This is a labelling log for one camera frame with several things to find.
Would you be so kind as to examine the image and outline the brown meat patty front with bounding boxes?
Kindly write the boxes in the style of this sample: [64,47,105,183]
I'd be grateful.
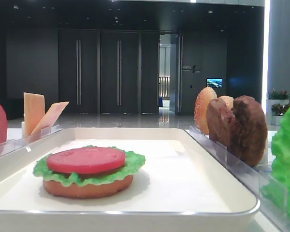
[206,98,235,147]

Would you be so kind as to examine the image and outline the brown meat patty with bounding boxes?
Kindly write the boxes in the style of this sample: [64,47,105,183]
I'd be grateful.
[206,98,235,147]
[228,95,267,167]

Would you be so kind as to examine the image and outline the green lettuce leaf on bun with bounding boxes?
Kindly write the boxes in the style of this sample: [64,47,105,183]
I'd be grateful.
[33,147,145,187]

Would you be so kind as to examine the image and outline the red tomato slice on burger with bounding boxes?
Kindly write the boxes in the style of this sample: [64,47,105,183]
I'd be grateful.
[46,147,126,174]

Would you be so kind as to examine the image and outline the leaning orange cheese slice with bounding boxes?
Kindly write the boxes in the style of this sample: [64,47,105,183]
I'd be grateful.
[31,101,69,135]

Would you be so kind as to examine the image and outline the brown meat patty rear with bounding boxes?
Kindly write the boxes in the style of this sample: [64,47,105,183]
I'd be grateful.
[228,95,267,167]

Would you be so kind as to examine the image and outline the upright orange cheese slice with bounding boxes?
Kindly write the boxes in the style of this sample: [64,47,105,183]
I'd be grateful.
[24,92,45,137]

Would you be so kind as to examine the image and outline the standing green lettuce leaf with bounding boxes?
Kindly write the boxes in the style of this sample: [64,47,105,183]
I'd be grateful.
[261,107,290,219]

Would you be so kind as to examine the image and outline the dark double door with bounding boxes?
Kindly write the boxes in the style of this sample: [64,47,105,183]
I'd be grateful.
[58,29,160,114]

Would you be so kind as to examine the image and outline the sesame top bun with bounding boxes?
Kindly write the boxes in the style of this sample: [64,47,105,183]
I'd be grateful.
[194,87,217,135]

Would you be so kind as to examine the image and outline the white rectangular tray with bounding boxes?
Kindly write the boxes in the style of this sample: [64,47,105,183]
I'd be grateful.
[0,128,261,232]

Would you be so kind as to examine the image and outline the bottom bun slice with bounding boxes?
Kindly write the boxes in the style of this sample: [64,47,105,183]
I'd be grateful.
[43,175,133,199]

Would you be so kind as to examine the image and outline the potted plants in white planter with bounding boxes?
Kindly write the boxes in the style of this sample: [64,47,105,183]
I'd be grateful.
[266,89,290,125]

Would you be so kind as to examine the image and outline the wall mounted screen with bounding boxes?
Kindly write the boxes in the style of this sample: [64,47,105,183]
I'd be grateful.
[206,78,222,88]

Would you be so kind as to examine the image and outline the right long clear acrylic rail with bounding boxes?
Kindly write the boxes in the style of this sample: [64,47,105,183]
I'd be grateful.
[188,126,290,232]

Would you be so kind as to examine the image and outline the long clear acrylic rail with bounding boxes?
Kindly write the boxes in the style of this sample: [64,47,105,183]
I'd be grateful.
[0,124,60,157]
[188,126,290,232]

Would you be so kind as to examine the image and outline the left long clear acrylic rail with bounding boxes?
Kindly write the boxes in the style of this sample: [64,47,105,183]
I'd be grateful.
[0,124,60,157]

